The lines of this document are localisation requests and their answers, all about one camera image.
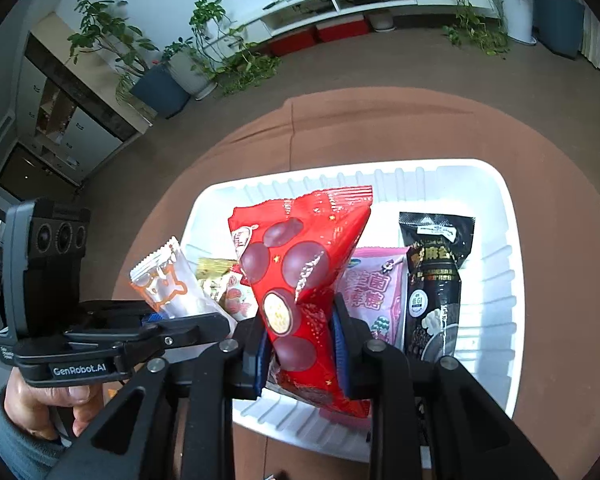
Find wooden glass front cabinet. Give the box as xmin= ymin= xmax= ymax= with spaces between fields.
xmin=0 ymin=34 xmax=154 ymax=306

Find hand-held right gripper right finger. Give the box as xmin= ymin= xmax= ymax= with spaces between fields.
xmin=330 ymin=292 xmax=561 ymax=480

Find small plant white pot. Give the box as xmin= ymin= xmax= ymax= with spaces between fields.
xmin=161 ymin=37 xmax=219 ymax=101

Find long black snack packet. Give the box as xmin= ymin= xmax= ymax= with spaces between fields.
xmin=399 ymin=211 xmax=476 ymax=364

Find pink cartoon snack packet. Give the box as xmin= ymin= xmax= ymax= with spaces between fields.
xmin=337 ymin=246 xmax=410 ymax=352

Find small red white packet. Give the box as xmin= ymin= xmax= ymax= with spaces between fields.
xmin=219 ymin=270 xmax=259 ymax=322

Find red storage box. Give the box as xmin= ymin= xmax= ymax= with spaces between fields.
xmin=316 ymin=14 xmax=370 ymax=44
xmin=270 ymin=30 xmax=317 ymax=57

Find leafy tree plant blue pot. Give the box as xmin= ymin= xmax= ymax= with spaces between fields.
xmin=67 ymin=0 xmax=191 ymax=120

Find trailing vine plant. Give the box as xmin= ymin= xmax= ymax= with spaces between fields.
xmin=189 ymin=0 xmax=284 ymax=97
xmin=426 ymin=0 xmax=512 ymax=57

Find person's left forearm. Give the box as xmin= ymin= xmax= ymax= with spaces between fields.
xmin=0 ymin=391 xmax=79 ymax=480

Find white packet orange print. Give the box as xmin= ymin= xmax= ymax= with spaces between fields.
xmin=130 ymin=236 xmax=231 ymax=321

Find beige curtain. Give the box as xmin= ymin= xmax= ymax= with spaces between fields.
xmin=579 ymin=4 xmax=600 ymax=72

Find white plastic tray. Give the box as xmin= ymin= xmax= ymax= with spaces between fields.
xmin=182 ymin=159 xmax=525 ymax=463

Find small gold packet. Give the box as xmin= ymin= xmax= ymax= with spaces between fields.
xmin=196 ymin=257 xmax=241 ymax=306

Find red snack bag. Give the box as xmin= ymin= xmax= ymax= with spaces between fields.
xmin=228 ymin=186 xmax=374 ymax=419

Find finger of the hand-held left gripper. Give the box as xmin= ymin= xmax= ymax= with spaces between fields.
xmin=65 ymin=311 xmax=231 ymax=362
xmin=81 ymin=300 xmax=163 ymax=330

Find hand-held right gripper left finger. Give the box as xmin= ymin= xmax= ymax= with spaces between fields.
xmin=45 ymin=317 xmax=273 ymax=480

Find broad leaf plant blue pot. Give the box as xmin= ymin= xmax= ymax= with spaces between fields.
xmin=531 ymin=0 xmax=587 ymax=59

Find person's left hand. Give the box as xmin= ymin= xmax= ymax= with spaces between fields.
xmin=2 ymin=384 xmax=107 ymax=442

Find bushy plant tall white pot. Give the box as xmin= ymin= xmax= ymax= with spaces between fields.
xmin=480 ymin=0 xmax=539 ymax=44

